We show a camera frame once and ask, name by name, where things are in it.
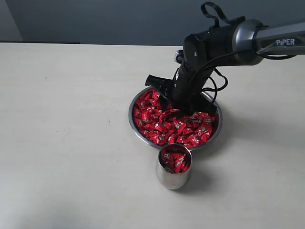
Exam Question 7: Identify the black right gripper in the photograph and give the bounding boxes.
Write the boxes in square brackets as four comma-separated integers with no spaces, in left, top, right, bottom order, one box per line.
[144,74,217,115]

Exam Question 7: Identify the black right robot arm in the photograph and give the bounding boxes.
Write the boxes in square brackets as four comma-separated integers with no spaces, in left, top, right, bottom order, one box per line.
[145,20,305,115]

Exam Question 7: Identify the red wrapped candies pile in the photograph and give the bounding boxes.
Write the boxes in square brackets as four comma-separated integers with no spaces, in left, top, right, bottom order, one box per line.
[133,89,215,149]

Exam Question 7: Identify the round steel bowl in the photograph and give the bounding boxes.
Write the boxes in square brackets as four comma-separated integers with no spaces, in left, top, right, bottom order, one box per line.
[128,86,223,152]

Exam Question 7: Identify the red candies in cup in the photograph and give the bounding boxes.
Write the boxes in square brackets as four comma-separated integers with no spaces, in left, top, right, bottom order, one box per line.
[160,149,191,174]

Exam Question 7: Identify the shiny steel cup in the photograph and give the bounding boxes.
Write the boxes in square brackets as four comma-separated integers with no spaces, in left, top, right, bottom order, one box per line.
[155,144,193,190]

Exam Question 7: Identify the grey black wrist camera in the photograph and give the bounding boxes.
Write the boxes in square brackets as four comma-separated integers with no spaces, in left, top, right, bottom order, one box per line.
[174,50,184,64]

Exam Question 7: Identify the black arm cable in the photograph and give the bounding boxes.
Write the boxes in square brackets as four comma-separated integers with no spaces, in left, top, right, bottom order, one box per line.
[190,1,246,103]

